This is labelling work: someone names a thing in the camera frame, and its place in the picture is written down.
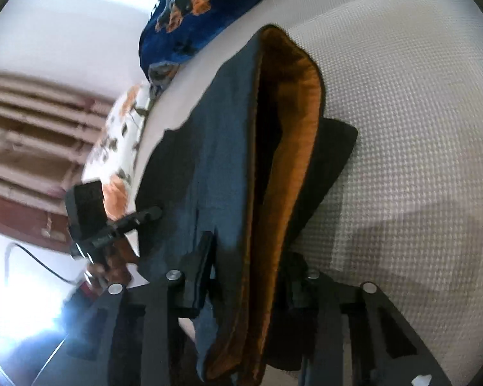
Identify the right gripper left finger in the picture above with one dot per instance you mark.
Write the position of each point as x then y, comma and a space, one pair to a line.
196, 268

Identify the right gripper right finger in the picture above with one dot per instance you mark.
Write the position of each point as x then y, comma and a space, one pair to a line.
303, 279

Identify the black pants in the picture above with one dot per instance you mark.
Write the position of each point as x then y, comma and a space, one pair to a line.
251, 165

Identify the left hand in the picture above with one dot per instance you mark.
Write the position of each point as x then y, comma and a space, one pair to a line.
115, 270

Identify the white floral pillow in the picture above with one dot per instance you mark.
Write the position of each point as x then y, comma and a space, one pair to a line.
113, 157

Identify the brown wooden headboard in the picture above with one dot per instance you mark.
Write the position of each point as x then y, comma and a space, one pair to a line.
46, 134

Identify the blue dog-print blanket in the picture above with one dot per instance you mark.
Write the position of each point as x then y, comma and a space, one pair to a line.
178, 29

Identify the grey woven mattress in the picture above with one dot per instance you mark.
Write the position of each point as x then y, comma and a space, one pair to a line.
407, 211

